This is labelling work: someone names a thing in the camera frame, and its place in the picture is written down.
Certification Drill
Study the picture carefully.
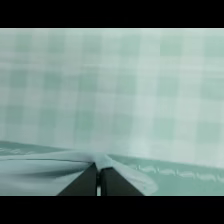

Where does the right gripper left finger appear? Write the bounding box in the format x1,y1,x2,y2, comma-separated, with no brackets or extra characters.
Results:
56,162,98,197

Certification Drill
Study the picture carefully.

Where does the white shirt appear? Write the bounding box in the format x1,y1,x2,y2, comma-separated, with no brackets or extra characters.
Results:
0,151,159,197

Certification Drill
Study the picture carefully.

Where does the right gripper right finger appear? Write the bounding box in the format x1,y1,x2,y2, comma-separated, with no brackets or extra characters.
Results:
99,167,145,197

